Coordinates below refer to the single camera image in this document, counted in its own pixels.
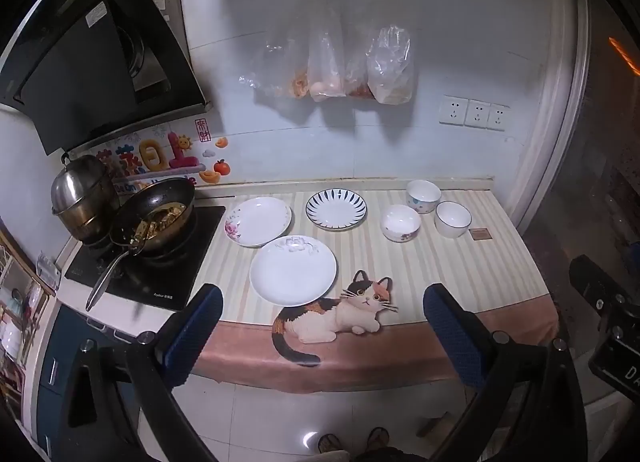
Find black range hood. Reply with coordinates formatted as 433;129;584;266
0;0;211;157

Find white plate grey flowers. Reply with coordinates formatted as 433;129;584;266
249;235;338;307

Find white bowl blue rim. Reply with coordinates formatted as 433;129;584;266
434;201;473;239

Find black wok with food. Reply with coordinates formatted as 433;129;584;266
86;178;197;311

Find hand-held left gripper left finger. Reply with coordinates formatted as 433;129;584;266
46;283;224;462

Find striped cat print tablecloth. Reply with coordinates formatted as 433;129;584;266
192;187;560;395

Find colourful wall stickers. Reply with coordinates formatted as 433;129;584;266
95;117;233;193

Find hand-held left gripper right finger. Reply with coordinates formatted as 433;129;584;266
422;283;589;462

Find clear bag red contents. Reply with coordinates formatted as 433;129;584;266
342;12;376;100

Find white plate blue stripes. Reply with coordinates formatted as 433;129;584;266
305;188;368;231

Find white bowl blue flower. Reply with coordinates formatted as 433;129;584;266
406;180;442;215

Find white bowl pink flowers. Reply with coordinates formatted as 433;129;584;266
380;204;422;243

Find clear bag pale contents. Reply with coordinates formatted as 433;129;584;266
306;0;347;102

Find white plate pink flowers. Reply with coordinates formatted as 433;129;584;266
224;197;293;248

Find clear bag orange contents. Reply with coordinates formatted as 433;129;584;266
239;0;312;100

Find steel lidded pot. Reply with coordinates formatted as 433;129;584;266
50;153;122;243

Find black induction cooktop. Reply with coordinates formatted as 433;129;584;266
65;204;227;313

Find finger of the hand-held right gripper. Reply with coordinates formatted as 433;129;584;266
569;254;632;317

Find cluttered wooden shelf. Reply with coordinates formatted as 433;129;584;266
0;232;57;410

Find blue cabinet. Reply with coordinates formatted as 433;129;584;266
35;304;128;462

